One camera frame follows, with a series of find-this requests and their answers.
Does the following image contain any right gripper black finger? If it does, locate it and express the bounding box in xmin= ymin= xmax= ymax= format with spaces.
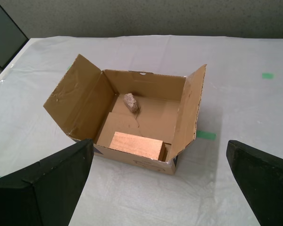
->
xmin=225 ymin=140 xmax=283 ymax=226
xmin=0 ymin=138 xmax=95 ymax=226

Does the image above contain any dark glass partition panel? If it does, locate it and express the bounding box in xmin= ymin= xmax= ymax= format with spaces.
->
xmin=0 ymin=0 xmax=29 ymax=69

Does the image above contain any brown cardboard box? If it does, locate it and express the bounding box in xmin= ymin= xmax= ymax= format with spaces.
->
xmin=42 ymin=53 xmax=207 ymax=176

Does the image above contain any pinkish speckled granite rock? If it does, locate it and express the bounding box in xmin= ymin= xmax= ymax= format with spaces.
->
xmin=123 ymin=92 xmax=140 ymax=113

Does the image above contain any green tape strip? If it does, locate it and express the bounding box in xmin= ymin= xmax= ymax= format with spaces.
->
xmin=195 ymin=130 xmax=217 ymax=140

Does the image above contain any light wooden block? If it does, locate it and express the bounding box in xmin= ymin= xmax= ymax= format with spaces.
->
xmin=109 ymin=131 xmax=167 ymax=162

